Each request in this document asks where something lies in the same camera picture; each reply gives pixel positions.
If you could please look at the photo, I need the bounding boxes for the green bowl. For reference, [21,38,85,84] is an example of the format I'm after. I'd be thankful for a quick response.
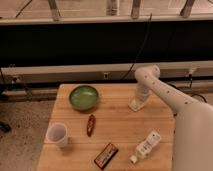
[69,85,99,110]

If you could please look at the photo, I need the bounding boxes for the white sponge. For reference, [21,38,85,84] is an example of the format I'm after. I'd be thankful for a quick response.
[128,97,145,112]

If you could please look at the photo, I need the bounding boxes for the red chili pepper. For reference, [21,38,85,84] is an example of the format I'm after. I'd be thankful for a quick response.
[87,115,96,137]

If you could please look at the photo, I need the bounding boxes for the brown snack bar packet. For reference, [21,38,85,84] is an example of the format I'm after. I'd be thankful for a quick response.
[94,143,119,169]

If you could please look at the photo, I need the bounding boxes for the white plastic bottle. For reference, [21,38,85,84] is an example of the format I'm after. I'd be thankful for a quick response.
[130,131,161,164]

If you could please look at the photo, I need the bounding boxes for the white baseboard rail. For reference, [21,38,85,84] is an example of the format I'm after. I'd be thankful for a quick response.
[0,60,213,84]

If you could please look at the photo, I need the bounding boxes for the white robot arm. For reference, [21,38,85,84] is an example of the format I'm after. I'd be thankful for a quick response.
[135,65,213,171]

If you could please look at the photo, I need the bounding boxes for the white plastic cup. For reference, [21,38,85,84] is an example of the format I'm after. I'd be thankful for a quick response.
[46,123,68,148]

